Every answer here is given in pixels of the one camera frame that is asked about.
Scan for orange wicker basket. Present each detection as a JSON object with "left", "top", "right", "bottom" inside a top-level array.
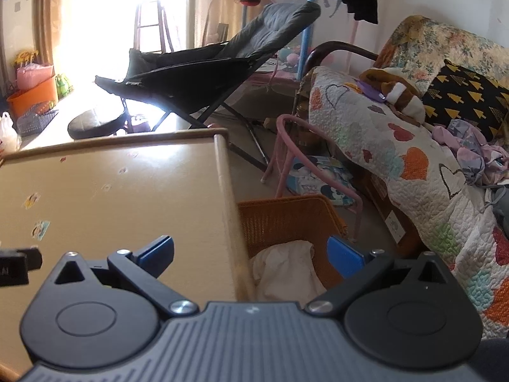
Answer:
[{"left": 237, "top": 195, "right": 348, "bottom": 292}]

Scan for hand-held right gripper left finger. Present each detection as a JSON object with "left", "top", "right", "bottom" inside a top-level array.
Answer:
[{"left": 50, "top": 236, "right": 199, "bottom": 319}]

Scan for green toy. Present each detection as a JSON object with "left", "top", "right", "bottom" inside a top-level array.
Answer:
[{"left": 55, "top": 74, "right": 74, "bottom": 100}]

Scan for purple cloth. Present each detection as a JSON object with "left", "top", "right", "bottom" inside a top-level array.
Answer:
[{"left": 433, "top": 118, "right": 509, "bottom": 186}]

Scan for black folding lounge chair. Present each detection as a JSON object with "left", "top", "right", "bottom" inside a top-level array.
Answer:
[{"left": 94, "top": 1, "right": 322, "bottom": 172}]

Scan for white plastic bag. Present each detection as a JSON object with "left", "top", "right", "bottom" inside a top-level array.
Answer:
[{"left": 0, "top": 111, "right": 22, "bottom": 154}]

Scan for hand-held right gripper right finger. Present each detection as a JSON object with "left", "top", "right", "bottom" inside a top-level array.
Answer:
[{"left": 306, "top": 236, "right": 457, "bottom": 319}]

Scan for brown and white plush toy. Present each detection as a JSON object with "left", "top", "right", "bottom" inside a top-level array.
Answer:
[{"left": 359, "top": 67, "right": 427, "bottom": 124}]

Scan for dark wooden sofa armrest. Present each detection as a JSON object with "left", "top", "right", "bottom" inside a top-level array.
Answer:
[{"left": 304, "top": 41, "right": 378, "bottom": 76}]

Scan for brown curtain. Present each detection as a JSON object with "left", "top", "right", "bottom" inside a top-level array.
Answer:
[{"left": 32, "top": 0, "right": 76, "bottom": 76}]

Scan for floral quilt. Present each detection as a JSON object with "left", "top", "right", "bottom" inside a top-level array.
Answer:
[{"left": 374, "top": 15, "right": 509, "bottom": 100}]

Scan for pink plastic basket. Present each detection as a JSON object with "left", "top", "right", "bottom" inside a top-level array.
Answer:
[{"left": 16, "top": 63, "right": 54, "bottom": 90}]

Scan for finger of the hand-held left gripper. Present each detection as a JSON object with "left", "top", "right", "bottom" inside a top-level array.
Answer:
[{"left": 0, "top": 248, "right": 43, "bottom": 272}]

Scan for black pillow with gold trees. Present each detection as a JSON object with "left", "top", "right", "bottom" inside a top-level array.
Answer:
[{"left": 422, "top": 59, "right": 509, "bottom": 142}]

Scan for heart pattern quilt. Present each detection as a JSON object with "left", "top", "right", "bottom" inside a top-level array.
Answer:
[{"left": 308, "top": 66, "right": 509, "bottom": 327}]

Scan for black wire rack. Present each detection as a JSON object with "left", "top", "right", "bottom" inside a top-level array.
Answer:
[{"left": 16, "top": 101, "right": 59, "bottom": 137}]

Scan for orange plastic bin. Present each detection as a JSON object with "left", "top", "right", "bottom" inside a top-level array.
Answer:
[{"left": 7, "top": 75, "right": 58, "bottom": 118}]

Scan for group of cartoon stickers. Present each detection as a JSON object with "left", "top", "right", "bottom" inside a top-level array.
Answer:
[{"left": 22, "top": 155, "right": 130, "bottom": 243}]

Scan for pink child chair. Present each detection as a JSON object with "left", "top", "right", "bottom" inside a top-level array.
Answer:
[{"left": 261, "top": 114, "right": 362, "bottom": 243}]

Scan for wooden high stool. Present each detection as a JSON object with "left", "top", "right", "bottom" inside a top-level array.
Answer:
[{"left": 133, "top": 0, "right": 171, "bottom": 54}]

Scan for white t-shirt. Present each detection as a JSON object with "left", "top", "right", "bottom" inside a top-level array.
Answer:
[{"left": 250, "top": 240, "right": 327, "bottom": 302}]

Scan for round black stool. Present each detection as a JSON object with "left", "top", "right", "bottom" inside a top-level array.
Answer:
[{"left": 67, "top": 108, "right": 128, "bottom": 141}]

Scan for cartoon print bag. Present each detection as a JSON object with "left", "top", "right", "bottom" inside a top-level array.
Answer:
[{"left": 287, "top": 155, "right": 354, "bottom": 208}]

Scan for yellow toy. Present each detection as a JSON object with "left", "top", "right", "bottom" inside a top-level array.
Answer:
[{"left": 12, "top": 50, "right": 40, "bottom": 67}]

